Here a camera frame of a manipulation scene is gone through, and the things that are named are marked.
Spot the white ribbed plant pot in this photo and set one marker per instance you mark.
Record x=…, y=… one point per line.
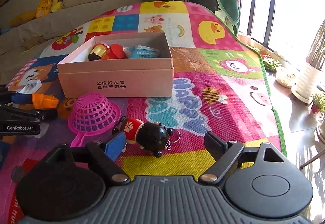
x=309, y=75

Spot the black red doll keychain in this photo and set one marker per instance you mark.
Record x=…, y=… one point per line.
x=152, y=137

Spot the pink plastic toy basket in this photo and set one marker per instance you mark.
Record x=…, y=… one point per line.
x=92, y=114

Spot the red plastic lid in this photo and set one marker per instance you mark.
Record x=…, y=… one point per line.
x=114, y=51

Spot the beige sofa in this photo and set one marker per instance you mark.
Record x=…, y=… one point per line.
x=22, y=43

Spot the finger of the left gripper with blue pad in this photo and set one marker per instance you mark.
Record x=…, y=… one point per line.
x=16, y=98

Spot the orange plastic toy piece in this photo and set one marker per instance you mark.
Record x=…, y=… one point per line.
x=41, y=101

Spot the white charger plug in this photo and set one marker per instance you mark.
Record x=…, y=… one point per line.
x=31, y=87

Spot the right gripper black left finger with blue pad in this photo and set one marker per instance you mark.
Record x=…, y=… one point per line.
x=102, y=160

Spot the pink cardboard box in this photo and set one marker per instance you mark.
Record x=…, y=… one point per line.
x=140, y=77

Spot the blue tissue packet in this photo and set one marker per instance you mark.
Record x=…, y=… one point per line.
x=140, y=51

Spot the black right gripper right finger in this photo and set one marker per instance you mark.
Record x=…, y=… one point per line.
x=225, y=154

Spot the yellow plush toy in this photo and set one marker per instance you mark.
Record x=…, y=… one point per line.
x=44, y=7

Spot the gold pudding cup toy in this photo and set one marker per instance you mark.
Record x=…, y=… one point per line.
x=98, y=51

